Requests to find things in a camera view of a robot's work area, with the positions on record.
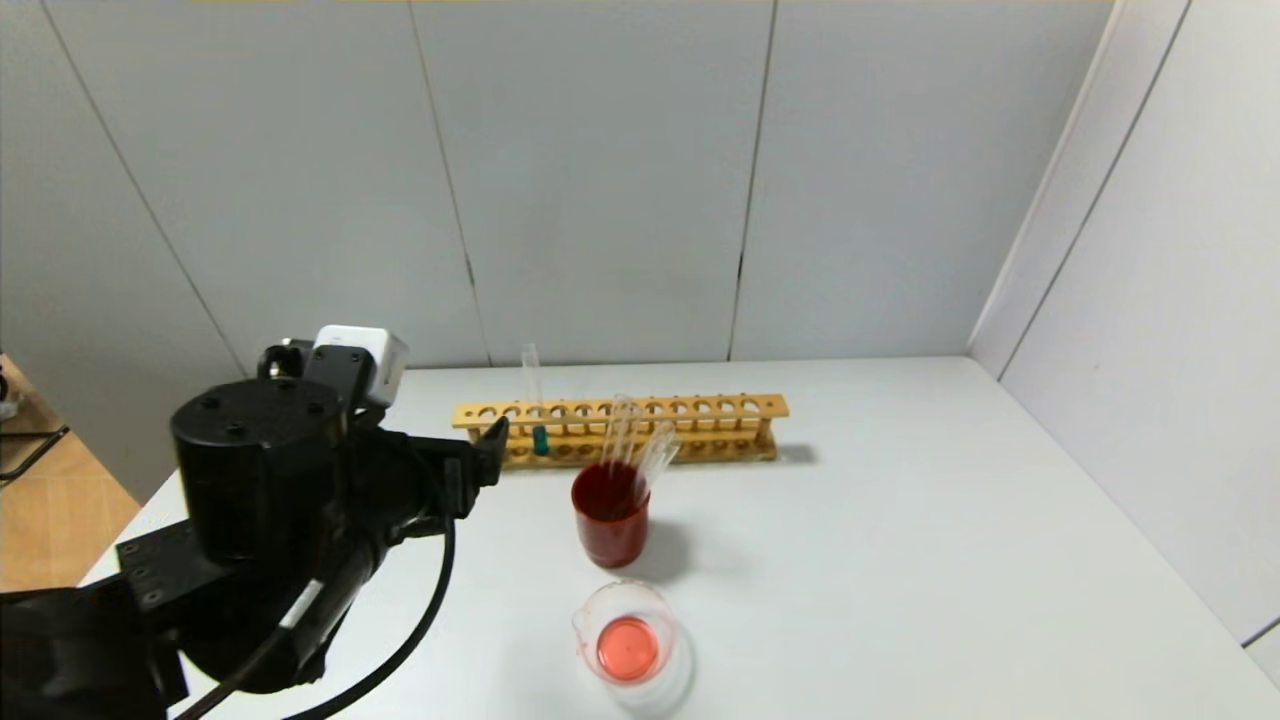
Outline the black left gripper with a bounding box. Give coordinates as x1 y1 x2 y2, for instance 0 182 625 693
352 415 511 542

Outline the test tube with blue pigment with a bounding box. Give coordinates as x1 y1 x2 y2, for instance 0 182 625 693
521 344 551 457

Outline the wooden test tube rack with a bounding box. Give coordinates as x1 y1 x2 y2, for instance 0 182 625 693
452 393 790 472

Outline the red cup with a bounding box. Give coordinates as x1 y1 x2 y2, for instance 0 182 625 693
571 460 652 569

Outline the clear glass beaker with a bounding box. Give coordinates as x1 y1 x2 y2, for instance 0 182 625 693
572 580 691 701

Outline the black stand in background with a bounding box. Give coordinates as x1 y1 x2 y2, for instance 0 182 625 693
0 360 71 486

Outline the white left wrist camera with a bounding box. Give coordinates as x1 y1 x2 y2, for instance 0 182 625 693
305 325 409 407

